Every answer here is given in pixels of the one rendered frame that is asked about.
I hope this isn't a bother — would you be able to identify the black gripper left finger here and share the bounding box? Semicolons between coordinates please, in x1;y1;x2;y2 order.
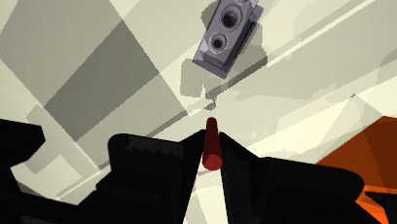
107;130;206;224

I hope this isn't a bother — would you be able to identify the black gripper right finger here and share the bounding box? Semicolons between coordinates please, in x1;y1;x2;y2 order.
219;131;365;224

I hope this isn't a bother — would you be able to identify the dark red peg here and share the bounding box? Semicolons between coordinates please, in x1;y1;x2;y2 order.
201;117;223;170

